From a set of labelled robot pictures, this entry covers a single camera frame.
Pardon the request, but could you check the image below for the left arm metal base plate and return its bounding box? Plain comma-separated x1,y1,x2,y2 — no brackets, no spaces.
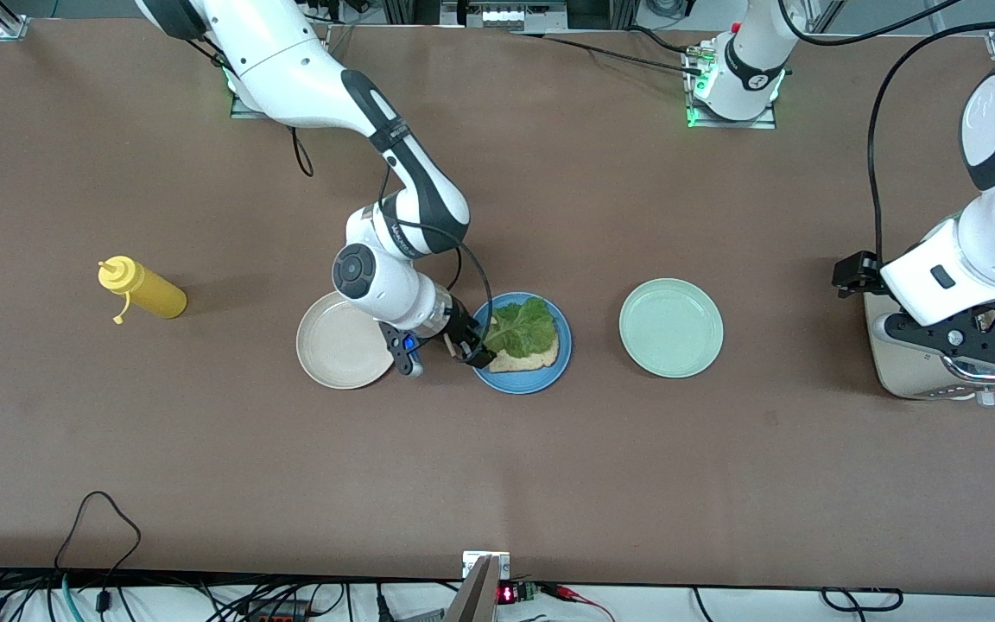
686,60,777,130

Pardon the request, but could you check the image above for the red clip lead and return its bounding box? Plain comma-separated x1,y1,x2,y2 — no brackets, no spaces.
541,583,615,622

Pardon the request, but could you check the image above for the black cable to arm base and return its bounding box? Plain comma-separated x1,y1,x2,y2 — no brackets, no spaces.
515,29,707,75

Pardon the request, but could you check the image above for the yellow squeeze mustard bottle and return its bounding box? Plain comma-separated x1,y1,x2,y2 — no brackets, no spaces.
98,255,188,326

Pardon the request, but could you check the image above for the beige round plate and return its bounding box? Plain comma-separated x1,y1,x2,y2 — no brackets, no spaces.
295,292,399,390

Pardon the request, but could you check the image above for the black coiled cable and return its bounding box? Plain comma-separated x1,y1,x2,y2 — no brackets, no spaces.
821,587,904,612

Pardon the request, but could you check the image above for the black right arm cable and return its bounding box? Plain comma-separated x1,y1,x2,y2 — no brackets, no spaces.
290,125,495,346

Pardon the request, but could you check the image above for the pale green round plate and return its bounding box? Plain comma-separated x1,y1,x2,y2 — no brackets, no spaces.
618,277,725,379

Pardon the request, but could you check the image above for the orange connector box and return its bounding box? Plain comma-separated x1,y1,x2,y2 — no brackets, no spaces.
243,603,313,622

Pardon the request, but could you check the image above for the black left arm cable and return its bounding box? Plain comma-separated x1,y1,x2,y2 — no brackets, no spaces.
778,0,995,270

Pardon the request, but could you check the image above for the toasted bread slice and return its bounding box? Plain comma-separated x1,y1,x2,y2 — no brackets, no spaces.
486,333,561,374

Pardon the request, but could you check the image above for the thin black looped cable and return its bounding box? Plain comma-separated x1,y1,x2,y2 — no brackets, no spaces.
53,491,143,610

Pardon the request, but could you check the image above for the blue round plate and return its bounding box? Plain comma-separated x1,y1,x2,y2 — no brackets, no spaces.
465,292,573,396

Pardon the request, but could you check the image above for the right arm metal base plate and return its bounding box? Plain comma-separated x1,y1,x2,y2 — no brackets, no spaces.
230,86,272,120

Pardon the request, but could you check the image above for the cream and chrome toaster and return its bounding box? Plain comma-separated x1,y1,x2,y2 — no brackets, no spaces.
865,289,995,407

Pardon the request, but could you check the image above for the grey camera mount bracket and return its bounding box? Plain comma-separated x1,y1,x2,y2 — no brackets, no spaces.
444,551,511,622

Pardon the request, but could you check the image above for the green lettuce leaf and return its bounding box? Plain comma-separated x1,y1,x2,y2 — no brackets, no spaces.
482,295,558,360

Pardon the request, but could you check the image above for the lit control device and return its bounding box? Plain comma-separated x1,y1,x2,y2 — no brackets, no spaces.
441,0,567,31

